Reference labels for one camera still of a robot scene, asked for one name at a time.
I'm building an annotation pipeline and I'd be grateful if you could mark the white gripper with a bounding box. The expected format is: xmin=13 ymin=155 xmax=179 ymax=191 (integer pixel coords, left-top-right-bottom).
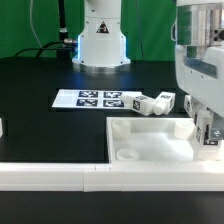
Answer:
xmin=175 ymin=45 xmax=224 ymax=141

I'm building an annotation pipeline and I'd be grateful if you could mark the white square tabletop part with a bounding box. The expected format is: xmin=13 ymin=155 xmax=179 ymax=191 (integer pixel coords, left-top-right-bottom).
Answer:
xmin=106 ymin=117 xmax=224 ymax=163

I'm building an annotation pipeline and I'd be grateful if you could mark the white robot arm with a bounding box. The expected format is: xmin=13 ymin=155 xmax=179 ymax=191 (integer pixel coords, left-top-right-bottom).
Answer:
xmin=72 ymin=0 xmax=224 ymax=141

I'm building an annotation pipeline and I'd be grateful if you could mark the white L-shaped obstacle fence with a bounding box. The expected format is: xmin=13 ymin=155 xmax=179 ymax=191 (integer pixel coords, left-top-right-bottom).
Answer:
xmin=0 ymin=118 xmax=224 ymax=193

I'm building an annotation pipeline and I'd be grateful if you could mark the white sheet with tags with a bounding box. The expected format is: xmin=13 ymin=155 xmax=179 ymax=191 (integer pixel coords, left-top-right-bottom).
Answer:
xmin=52 ymin=89 xmax=141 ymax=109

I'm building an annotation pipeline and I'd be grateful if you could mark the black vertical pole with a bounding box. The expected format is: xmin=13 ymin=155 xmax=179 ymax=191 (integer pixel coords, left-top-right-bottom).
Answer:
xmin=57 ymin=0 xmax=69 ymax=60

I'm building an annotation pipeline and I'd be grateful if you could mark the black cables and connector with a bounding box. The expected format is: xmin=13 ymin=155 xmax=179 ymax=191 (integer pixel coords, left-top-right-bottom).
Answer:
xmin=14 ymin=38 xmax=79 ymax=58

